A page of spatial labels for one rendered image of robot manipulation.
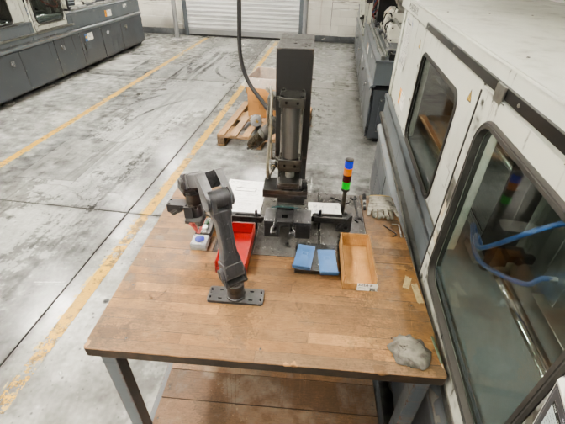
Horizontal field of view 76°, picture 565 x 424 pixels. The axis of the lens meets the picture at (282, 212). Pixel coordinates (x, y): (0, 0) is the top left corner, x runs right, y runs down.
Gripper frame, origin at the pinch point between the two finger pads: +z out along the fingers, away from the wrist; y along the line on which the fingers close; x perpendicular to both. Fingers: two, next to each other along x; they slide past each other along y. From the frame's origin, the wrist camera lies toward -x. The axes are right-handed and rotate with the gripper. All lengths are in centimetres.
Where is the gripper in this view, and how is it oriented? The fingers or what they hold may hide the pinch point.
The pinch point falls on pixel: (198, 231)
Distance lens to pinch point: 153.3
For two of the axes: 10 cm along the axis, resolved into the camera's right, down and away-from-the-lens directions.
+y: -0.8, 5.9, -8.0
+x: 10.0, 0.7, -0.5
